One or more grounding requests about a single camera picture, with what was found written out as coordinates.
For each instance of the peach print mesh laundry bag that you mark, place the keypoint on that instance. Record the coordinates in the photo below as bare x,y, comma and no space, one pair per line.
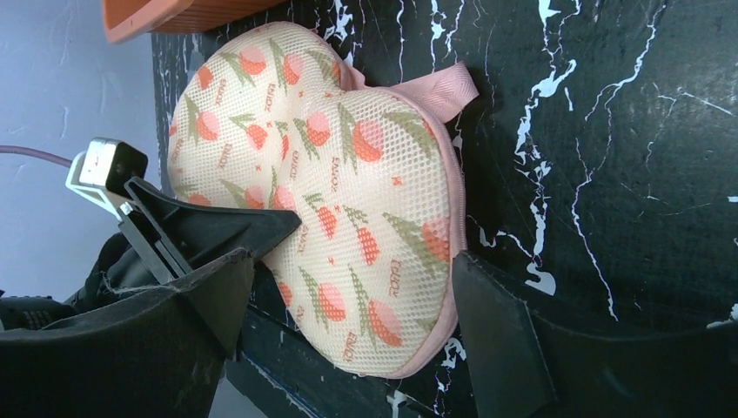
276,120

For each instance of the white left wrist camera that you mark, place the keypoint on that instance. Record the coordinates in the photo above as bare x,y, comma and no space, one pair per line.
99,174

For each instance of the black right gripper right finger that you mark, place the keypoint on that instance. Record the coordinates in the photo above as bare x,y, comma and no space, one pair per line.
531,355

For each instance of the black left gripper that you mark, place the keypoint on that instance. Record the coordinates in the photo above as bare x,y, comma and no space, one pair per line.
129,289

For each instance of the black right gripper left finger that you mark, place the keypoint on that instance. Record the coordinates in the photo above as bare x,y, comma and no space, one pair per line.
158,352

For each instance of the orange plastic basin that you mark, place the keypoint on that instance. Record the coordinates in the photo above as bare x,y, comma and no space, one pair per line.
126,19

